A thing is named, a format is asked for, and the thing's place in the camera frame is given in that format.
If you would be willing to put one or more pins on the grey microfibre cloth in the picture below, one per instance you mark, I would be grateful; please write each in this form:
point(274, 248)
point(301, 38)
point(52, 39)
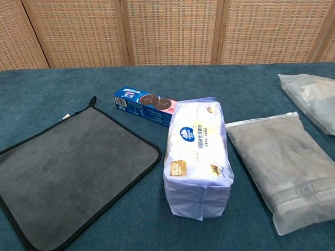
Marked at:
point(78, 162)

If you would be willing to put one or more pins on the teal carpeted table surface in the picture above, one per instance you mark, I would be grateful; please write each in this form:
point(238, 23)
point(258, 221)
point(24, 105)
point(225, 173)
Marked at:
point(209, 83)

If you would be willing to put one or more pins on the blue cookie box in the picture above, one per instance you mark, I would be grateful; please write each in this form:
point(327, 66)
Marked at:
point(136, 104)

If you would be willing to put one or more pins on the white tissue pack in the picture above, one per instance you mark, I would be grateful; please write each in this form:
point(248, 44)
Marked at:
point(196, 157)

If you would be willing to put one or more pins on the woven bamboo folding screen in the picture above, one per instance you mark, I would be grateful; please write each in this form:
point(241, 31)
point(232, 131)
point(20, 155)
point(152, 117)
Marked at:
point(167, 31)

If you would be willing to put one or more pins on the frosted bag with grey garment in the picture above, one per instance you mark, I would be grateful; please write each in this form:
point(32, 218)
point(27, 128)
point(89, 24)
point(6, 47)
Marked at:
point(282, 167)

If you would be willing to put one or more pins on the frosted bag with pale contents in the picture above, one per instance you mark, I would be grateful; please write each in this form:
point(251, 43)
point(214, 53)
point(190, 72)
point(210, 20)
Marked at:
point(314, 102)

